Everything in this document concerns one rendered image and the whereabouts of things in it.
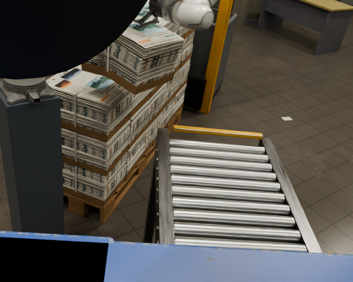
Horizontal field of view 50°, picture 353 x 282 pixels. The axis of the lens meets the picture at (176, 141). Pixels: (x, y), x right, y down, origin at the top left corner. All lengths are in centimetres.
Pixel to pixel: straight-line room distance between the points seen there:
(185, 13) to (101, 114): 69
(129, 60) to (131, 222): 111
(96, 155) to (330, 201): 176
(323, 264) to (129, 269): 13
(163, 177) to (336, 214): 172
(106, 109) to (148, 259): 168
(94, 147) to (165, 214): 83
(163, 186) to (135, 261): 122
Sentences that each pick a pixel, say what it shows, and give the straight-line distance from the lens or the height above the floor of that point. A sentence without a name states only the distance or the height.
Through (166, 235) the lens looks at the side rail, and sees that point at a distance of 128.
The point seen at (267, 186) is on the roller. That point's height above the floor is 79.
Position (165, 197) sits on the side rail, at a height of 80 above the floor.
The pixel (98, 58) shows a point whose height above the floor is 105.
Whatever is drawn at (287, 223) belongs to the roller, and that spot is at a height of 79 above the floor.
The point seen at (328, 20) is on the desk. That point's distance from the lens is 594.
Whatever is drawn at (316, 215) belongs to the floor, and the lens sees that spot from 286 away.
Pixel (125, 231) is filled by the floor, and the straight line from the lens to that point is 236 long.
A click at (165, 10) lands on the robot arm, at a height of 133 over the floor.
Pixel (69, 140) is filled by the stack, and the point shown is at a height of 54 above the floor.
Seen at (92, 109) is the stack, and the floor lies 77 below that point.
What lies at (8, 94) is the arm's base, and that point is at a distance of 156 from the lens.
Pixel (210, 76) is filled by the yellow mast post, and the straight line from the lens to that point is 350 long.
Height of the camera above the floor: 174
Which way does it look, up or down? 33 degrees down
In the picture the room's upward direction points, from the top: 9 degrees clockwise
